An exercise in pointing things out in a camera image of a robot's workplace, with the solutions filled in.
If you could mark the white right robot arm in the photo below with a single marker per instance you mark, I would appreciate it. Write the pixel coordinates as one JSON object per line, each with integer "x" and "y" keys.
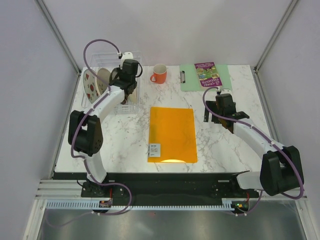
{"x": 281, "y": 169}

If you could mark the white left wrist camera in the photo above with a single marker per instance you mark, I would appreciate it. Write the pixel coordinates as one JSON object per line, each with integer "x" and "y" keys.
{"x": 126, "y": 56}

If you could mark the watermelon pattern plate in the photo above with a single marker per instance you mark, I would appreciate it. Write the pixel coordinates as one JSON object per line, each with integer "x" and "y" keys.
{"x": 89, "y": 86}

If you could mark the green clipboard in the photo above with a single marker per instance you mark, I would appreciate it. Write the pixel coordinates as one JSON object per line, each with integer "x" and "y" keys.
{"x": 189, "y": 81}

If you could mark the cream leaf pattern plate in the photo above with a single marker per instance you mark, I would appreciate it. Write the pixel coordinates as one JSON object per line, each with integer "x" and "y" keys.
{"x": 102, "y": 81}

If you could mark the green cream branch plate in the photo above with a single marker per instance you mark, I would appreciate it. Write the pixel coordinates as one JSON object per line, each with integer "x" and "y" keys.
{"x": 133, "y": 97}

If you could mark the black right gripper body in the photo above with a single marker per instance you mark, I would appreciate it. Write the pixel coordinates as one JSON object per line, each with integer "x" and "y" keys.
{"x": 212, "y": 105}

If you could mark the aluminium frame post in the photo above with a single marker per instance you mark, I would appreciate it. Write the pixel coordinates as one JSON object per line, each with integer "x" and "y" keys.
{"x": 57, "y": 33}
{"x": 279, "y": 27}

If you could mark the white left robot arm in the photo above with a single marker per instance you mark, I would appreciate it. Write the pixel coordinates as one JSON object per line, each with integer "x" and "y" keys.
{"x": 85, "y": 134}

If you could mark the right aluminium frame post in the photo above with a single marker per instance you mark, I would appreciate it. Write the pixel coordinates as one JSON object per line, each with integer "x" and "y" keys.
{"x": 279, "y": 27}

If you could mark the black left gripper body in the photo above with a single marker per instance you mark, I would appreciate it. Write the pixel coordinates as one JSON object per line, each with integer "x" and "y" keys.
{"x": 119, "y": 70}

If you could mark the left aluminium frame post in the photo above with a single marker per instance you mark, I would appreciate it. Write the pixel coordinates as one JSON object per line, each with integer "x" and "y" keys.
{"x": 57, "y": 33}

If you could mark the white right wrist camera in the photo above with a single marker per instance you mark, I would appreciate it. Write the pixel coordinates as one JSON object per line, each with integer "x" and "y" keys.
{"x": 224, "y": 91}

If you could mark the orange plastic folder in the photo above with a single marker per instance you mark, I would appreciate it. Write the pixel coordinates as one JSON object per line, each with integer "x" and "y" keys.
{"x": 172, "y": 136}

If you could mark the white slotted cable duct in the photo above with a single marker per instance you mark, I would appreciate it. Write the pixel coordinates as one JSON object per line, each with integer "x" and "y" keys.
{"x": 56, "y": 204}

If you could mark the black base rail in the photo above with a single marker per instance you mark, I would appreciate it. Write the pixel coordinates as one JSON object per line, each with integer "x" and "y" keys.
{"x": 163, "y": 189}

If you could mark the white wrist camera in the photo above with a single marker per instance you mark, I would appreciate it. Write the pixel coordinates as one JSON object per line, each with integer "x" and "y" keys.
{"x": 224, "y": 91}
{"x": 126, "y": 56}

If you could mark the purple book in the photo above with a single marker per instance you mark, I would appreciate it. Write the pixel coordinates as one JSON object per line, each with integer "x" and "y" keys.
{"x": 208, "y": 75}

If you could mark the white wire dish rack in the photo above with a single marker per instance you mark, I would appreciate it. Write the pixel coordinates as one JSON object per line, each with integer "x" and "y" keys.
{"x": 111, "y": 61}

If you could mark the orange mug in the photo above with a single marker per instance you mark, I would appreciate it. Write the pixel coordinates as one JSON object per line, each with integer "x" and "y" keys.
{"x": 159, "y": 75}

